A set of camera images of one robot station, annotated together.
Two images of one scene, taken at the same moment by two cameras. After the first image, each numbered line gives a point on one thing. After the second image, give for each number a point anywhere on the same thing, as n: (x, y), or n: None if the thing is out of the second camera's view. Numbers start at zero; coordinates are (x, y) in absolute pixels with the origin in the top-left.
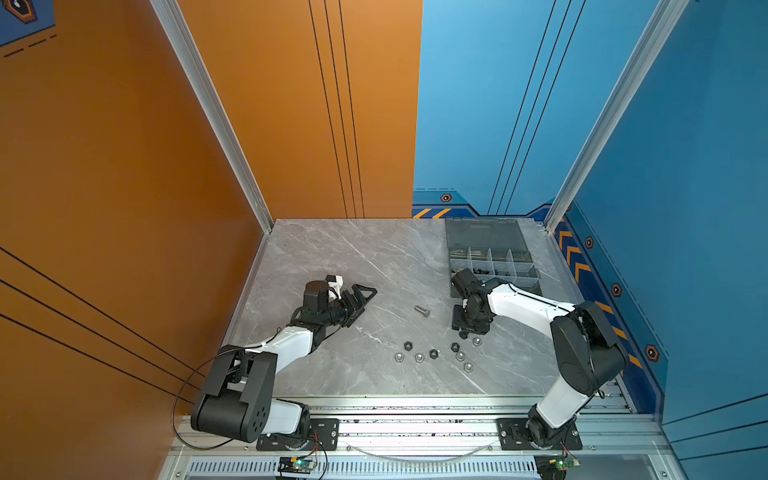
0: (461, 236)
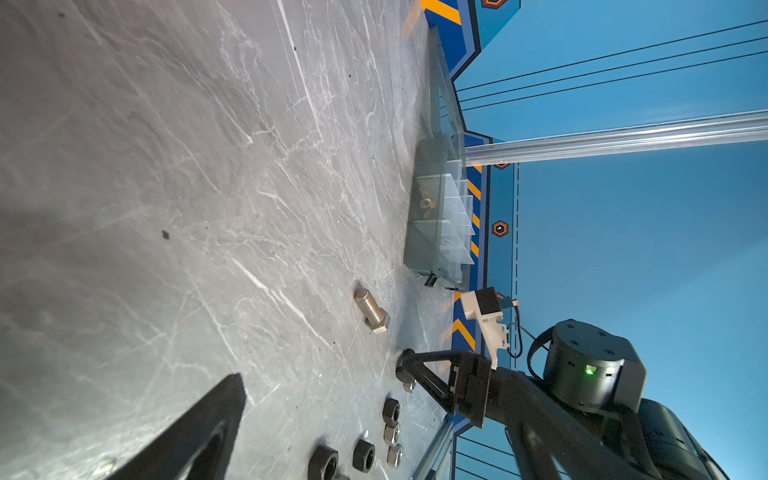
0: (439, 228)
